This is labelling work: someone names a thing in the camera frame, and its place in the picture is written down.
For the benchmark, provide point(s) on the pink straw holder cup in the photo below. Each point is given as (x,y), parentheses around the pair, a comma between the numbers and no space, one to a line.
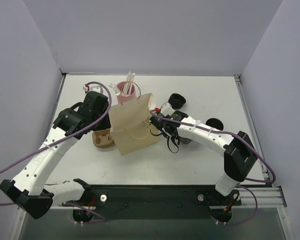
(121,98)

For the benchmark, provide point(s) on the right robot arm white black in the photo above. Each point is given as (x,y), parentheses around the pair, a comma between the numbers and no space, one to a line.
(237,151)

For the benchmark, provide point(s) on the stack of black lids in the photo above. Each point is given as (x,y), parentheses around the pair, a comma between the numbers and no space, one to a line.
(176,101)

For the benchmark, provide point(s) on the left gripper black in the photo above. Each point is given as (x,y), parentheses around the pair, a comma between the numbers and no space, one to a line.
(105,122)

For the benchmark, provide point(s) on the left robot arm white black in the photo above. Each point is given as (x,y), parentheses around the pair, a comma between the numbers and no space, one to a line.
(28,189)

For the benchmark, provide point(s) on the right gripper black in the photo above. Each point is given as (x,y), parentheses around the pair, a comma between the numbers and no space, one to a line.
(154,120)

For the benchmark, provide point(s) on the white paper straw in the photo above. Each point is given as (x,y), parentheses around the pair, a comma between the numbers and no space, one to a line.
(126,84)
(131,82)

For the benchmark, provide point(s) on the dark translucent coffee cup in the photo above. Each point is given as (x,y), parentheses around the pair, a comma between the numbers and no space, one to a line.
(185,140)

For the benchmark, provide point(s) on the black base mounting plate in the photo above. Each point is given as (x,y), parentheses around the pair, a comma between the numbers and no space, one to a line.
(156,202)

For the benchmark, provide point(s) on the brown paper bag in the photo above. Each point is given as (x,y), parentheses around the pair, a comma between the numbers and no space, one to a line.
(130,122)

